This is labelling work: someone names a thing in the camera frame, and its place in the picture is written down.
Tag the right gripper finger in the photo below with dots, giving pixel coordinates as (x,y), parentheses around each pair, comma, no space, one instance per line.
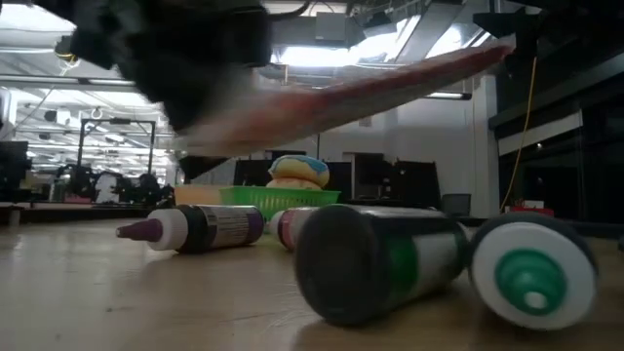
(521,53)
(507,22)

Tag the blue-frosted toy donut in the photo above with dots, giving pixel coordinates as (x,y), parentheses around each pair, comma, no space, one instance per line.
(297,170)

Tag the red snack package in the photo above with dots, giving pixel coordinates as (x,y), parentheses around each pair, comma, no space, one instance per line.
(341,105)

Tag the pink-labelled dye bottle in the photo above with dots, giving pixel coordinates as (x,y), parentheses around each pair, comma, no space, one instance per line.
(290,226)

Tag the green-labelled dye bottle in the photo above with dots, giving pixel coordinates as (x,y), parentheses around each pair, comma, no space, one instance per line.
(361,263)

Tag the person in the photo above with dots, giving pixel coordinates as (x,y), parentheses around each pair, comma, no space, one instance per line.
(106,187)
(148,189)

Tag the tan box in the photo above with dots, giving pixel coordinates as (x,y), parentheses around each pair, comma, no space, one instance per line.
(197,195)

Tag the red box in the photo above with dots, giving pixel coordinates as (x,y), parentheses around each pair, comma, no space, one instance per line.
(529,210)

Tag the black partition panel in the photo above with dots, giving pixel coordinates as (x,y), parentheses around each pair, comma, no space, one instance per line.
(417,185)

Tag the green plastic basket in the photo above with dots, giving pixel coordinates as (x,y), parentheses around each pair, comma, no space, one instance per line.
(278,200)

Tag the purple-tipped dye bottle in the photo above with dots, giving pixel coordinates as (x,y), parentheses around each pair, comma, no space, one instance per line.
(219,226)

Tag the black monitor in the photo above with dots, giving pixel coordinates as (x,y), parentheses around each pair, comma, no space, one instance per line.
(12,163)

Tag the green-tipped white-capped bottle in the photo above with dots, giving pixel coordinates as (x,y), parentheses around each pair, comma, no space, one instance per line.
(531,280)

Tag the black tall frame stand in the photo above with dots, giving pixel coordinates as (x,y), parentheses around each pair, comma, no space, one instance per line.
(117,121)

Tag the black low frame stand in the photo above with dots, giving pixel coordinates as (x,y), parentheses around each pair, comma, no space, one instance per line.
(318,146)

